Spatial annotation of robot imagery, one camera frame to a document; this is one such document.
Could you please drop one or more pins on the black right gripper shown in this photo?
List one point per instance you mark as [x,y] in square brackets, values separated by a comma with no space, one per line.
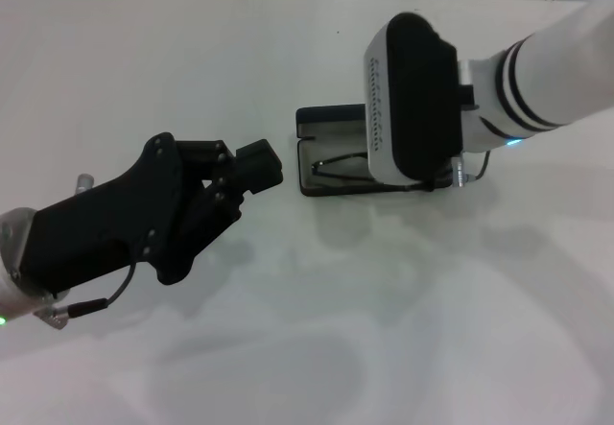
[441,178]

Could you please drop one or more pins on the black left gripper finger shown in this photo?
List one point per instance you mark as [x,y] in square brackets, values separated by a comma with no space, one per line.
[259,158]

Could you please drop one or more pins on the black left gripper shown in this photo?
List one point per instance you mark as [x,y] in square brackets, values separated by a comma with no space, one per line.
[110,223]

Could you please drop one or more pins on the black glasses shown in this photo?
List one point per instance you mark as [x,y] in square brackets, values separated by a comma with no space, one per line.
[317,167]

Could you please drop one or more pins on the black glasses case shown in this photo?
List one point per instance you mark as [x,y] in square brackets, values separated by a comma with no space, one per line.
[331,120]

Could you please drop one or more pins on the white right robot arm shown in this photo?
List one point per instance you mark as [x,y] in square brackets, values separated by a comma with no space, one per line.
[551,70]

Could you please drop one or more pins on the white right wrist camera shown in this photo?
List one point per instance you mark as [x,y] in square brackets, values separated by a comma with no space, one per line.
[417,99]

